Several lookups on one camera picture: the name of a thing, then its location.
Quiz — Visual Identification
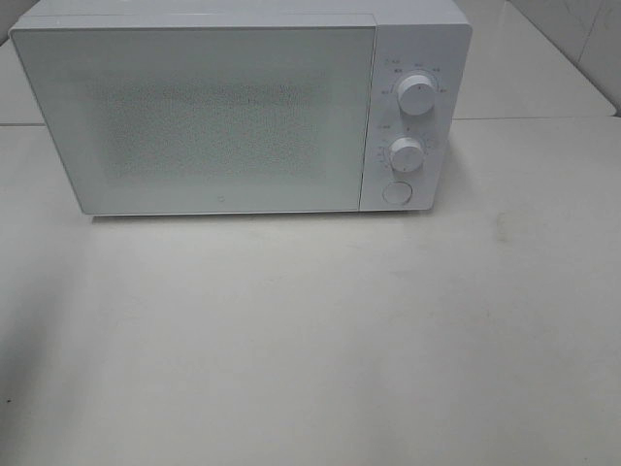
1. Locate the white timer knob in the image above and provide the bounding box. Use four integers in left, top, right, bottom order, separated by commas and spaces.
389, 137, 425, 173

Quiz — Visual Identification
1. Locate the upper white power knob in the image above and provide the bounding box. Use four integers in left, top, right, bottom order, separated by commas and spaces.
395, 72, 438, 117

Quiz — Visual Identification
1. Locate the round white door button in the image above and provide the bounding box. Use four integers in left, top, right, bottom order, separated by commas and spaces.
382, 182, 413, 206

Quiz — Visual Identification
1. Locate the white microwave oven body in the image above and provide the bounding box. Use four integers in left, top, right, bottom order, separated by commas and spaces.
9, 1, 473, 216

